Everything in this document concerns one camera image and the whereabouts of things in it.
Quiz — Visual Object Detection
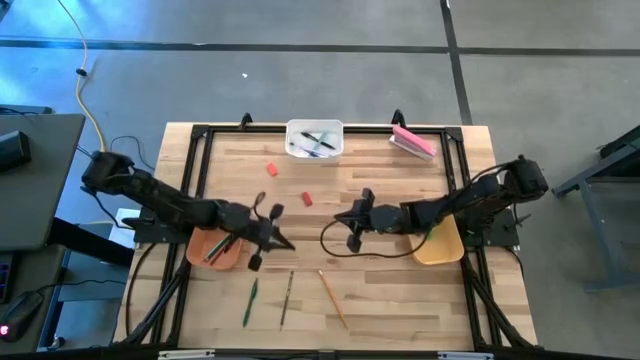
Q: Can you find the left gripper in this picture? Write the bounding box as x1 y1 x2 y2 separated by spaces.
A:
232 202 296 272

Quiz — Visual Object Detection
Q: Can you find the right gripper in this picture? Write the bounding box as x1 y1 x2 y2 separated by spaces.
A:
333 187 409 254

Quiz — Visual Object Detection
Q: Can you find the brown pencil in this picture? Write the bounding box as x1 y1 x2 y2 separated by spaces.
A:
208 238 236 266

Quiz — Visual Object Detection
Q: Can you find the teal pencil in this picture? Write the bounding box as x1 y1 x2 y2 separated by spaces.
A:
202 234 232 263

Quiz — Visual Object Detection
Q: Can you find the green pen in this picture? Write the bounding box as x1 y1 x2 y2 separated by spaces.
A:
242 277 260 329

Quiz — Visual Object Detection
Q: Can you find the purple pen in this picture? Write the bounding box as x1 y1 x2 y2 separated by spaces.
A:
298 145 332 160

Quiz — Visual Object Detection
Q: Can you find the orange pencil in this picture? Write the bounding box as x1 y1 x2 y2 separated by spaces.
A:
317 268 350 330

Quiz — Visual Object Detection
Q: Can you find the teal pen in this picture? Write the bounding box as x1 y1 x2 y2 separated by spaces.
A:
307 128 331 158

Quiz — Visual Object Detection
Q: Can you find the black pen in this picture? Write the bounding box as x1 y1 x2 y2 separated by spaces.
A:
300 131 338 151

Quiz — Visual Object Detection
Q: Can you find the orange plastic bin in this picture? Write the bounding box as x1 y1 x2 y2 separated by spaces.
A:
185 227 245 272

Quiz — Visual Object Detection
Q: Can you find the pink white stapler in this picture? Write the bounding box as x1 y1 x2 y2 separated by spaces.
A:
388 124 438 162

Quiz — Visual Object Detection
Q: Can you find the white plastic bin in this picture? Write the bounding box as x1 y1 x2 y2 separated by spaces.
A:
284 118 345 165

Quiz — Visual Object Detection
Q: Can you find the yellow plastic bin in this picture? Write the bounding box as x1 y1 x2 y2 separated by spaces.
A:
407 214 466 266

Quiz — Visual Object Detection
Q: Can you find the white table clamp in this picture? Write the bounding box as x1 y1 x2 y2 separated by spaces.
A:
158 349 216 360
438 351 495 360

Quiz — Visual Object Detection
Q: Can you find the white paper sheet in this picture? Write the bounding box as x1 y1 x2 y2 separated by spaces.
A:
107 208 139 250

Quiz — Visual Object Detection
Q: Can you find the black desk foot bar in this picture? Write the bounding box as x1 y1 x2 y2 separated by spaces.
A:
47 218 136 268

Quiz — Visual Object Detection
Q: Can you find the black desk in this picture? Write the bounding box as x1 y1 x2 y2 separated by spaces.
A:
0 113 86 252

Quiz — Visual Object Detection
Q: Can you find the grey desk surface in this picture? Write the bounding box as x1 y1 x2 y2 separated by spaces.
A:
0 243 69 354

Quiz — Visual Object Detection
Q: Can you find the blue grey metal cart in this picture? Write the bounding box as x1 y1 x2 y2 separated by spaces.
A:
551 124 640 294

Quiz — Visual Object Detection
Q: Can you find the black computer mouse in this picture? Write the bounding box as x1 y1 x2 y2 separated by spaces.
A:
0 292 44 344

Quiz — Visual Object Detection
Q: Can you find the black keyboard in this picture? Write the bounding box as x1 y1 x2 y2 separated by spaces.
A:
0 253 14 305

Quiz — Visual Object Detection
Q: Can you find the black speaker box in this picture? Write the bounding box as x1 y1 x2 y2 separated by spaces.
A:
0 130 32 174

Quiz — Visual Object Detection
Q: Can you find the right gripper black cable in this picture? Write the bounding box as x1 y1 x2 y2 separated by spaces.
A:
319 219 432 259

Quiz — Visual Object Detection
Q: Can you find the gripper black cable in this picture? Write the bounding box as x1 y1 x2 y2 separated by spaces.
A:
252 190 269 221
319 219 432 259

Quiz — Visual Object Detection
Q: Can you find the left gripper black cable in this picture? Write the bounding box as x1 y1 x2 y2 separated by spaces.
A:
252 190 269 221

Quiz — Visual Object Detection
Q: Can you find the black aluminium table frame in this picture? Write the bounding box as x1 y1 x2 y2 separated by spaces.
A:
112 110 540 360

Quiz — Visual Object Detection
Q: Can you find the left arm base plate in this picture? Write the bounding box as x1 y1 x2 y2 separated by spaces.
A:
122 214 194 245

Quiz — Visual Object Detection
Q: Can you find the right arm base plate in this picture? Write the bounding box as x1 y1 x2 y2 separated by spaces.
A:
467 207 521 249

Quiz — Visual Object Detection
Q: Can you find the thick black cable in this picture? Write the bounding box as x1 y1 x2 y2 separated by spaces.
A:
124 242 159 339

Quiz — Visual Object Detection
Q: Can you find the thin black floor cable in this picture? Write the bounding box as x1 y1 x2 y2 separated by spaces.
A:
109 134 156 171

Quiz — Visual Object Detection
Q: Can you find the yellow floor cable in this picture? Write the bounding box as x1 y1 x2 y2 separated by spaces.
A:
55 0 107 152

